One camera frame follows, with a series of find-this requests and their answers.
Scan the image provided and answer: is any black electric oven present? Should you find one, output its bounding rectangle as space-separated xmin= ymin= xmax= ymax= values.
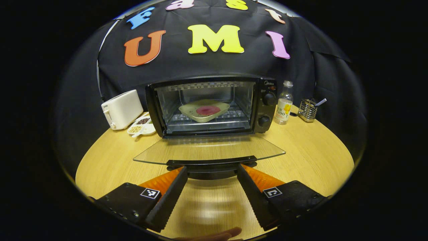
xmin=133 ymin=76 xmax=287 ymax=180

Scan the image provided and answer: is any cream square plate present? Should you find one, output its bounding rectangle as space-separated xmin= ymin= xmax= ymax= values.
xmin=179 ymin=99 xmax=230 ymax=123

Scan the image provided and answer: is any clear glass bottle yellow label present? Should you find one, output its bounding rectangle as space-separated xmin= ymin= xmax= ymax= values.
xmin=274 ymin=81 xmax=294 ymax=125

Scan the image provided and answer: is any white toaster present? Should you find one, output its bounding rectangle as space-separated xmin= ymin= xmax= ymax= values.
xmin=101 ymin=89 xmax=144 ymax=131

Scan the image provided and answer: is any pink ham slice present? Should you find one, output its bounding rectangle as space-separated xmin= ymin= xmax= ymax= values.
xmin=196 ymin=106 xmax=221 ymax=116

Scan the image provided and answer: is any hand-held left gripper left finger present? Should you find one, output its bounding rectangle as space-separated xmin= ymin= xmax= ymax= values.
xmin=89 ymin=166 xmax=188 ymax=233

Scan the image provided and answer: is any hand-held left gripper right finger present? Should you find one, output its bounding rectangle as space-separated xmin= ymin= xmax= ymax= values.
xmin=236 ymin=164 xmax=330 ymax=231

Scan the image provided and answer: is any black backdrop cloth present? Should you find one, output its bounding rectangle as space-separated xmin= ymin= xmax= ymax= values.
xmin=50 ymin=0 xmax=368 ymax=168

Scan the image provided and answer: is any metal wire holder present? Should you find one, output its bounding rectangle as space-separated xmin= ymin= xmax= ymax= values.
xmin=298 ymin=99 xmax=318 ymax=123

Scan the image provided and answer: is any white divided snack dish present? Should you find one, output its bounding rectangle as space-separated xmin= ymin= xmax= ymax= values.
xmin=127 ymin=114 xmax=156 ymax=138

